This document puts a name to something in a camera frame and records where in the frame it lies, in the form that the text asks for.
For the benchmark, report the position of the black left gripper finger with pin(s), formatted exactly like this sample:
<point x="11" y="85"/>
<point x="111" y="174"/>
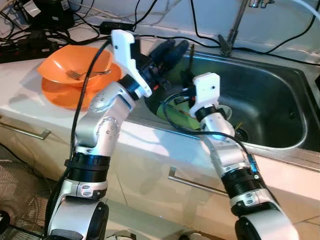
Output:
<point x="177" y="57"/>
<point x="164" y="51"/>

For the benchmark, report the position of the metal fork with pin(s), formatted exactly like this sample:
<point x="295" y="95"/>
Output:
<point x="75" y="75"/>

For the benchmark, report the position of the orange plastic bowl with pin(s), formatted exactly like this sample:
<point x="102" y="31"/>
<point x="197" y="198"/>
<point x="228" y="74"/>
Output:
<point x="55" y="65"/>

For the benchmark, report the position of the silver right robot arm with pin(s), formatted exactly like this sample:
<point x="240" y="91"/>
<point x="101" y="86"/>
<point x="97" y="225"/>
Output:
<point x="225" y="150"/>

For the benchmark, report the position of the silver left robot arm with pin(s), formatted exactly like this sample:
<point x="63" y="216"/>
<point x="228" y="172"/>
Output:
<point x="95" y="130"/>

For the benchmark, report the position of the white kitchen base cabinet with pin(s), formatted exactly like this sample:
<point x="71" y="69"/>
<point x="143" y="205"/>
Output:
<point x="150" y="165"/>

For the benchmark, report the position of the green plate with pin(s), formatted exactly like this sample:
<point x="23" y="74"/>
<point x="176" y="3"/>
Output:
<point x="180" y="112"/>

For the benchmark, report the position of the small steel bowl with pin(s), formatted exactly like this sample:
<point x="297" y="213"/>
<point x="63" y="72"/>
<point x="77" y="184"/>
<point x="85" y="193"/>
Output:
<point x="226" y="112"/>

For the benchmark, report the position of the black power adapter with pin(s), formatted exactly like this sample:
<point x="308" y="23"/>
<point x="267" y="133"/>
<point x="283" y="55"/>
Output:
<point x="117" y="27"/>

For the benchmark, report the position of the metal sink faucet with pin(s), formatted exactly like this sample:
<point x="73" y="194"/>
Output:
<point x="231" y="37"/>

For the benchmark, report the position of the stainless steel sink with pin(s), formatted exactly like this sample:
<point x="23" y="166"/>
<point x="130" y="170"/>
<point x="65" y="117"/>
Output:
<point x="265" y="105"/>

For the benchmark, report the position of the orange plastic plate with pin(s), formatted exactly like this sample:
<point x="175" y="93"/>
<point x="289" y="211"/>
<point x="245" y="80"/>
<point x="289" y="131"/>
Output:
<point x="60" y="95"/>

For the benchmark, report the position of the black electronic device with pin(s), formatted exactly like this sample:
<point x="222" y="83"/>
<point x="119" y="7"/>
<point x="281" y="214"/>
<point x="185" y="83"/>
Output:
<point x="50" y="15"/>

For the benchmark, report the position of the black power strip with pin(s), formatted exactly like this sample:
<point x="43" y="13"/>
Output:
<point x="25" y="50"/>

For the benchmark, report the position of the black left robot foot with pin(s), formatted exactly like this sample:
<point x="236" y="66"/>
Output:
<point x="117" y="236"/>

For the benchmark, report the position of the grey floor fan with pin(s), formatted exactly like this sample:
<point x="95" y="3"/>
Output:
<point x="20" y="190"/>

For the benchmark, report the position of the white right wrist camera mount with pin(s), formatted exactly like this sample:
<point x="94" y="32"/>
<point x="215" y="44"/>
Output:
<point x="207" y="87"/>

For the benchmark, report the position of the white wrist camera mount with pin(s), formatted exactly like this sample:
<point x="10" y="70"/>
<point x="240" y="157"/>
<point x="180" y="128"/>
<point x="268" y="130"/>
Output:
<point x="207" y="87"/>
<point x="125" y="50"/>

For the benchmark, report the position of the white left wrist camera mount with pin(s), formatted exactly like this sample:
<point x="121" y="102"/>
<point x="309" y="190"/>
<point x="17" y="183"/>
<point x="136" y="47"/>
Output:
<point x="125" y="50"/>

